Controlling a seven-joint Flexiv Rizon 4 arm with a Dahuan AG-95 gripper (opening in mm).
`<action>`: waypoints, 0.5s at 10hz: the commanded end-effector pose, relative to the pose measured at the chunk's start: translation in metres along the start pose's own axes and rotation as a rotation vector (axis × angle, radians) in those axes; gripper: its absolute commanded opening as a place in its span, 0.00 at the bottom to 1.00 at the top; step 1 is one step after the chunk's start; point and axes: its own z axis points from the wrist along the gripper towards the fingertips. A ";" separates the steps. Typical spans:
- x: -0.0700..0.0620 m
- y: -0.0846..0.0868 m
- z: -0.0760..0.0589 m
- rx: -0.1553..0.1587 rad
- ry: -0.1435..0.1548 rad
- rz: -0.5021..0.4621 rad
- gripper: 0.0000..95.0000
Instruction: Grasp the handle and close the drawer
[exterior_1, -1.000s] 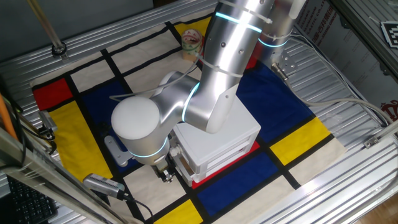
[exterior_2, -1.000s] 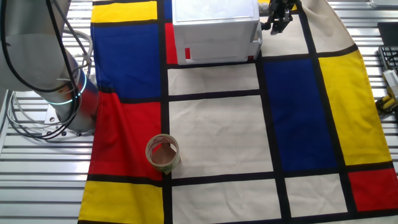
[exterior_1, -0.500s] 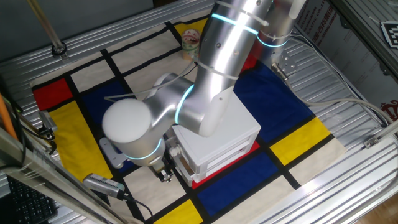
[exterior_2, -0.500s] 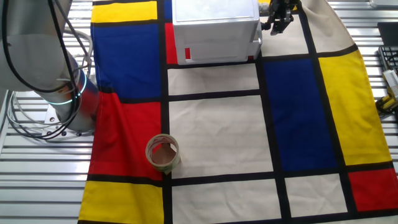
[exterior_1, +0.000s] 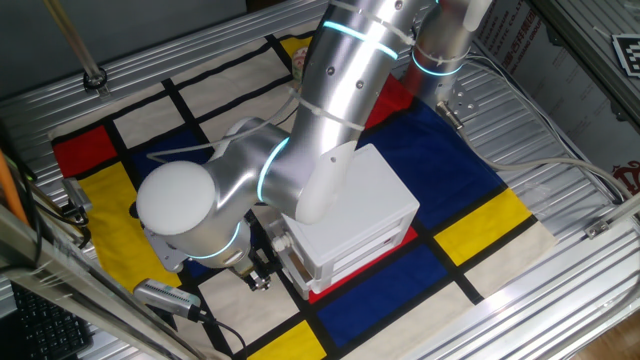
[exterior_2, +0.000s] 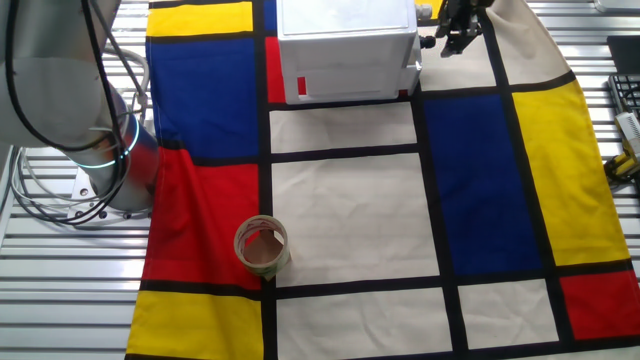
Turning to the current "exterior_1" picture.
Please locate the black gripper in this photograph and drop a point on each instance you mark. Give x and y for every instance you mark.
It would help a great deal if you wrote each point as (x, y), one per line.
(252, 267)

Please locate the white drawer with black knob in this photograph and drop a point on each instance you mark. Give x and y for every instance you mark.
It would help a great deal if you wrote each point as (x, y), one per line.
(300, 285)

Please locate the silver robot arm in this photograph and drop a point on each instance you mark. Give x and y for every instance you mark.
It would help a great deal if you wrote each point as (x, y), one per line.
(340, 90)

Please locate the white drawer cabinet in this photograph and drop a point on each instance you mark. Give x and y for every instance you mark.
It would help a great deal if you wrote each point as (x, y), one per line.
(360, 215)

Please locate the white round knob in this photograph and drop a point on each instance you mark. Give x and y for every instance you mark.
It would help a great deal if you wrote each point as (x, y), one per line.
(281, 242)

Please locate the yellow black tool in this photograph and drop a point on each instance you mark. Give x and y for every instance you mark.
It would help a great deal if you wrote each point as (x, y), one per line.
(75, 217)

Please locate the black keyboard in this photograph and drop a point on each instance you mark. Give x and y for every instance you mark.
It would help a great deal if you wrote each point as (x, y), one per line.
(45, 330)

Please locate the colour block patterned cloth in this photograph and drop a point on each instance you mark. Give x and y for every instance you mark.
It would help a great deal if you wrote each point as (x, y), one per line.
(450, 160)

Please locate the orange tube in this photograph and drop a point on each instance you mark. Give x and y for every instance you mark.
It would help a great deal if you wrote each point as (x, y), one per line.
(9, 190)

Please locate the silver base mounting plate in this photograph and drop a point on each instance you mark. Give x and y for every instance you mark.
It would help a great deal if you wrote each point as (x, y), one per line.
(462, 97)

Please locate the metal pole with black base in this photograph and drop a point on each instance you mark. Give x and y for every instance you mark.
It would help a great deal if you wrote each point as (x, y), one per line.
(70, 37)

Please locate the dark printed board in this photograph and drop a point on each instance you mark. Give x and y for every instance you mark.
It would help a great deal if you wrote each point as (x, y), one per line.
(550, 90)

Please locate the light metal bar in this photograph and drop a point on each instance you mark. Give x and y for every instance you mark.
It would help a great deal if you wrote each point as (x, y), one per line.
(625, 207)

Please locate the black white fiducial marker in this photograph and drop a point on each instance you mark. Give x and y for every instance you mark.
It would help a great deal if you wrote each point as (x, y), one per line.
(629, 55)

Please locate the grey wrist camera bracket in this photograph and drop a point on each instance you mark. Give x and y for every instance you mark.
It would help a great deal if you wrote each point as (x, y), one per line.
(162, 252)

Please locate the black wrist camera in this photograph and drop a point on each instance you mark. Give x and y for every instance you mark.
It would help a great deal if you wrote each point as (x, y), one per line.
(132, 210)

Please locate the aluminium frame beam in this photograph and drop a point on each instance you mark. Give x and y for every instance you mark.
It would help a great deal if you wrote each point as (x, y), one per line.
(75, 295)

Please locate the boxy side camera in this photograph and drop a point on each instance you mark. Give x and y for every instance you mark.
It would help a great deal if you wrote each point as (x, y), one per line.
(75, 192)

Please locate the small metal corner bracket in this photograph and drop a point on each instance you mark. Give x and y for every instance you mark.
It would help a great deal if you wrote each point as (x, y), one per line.
(597, 228)

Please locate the dark metal frame rail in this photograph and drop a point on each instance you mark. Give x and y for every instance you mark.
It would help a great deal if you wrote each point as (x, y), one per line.
(585, 45)

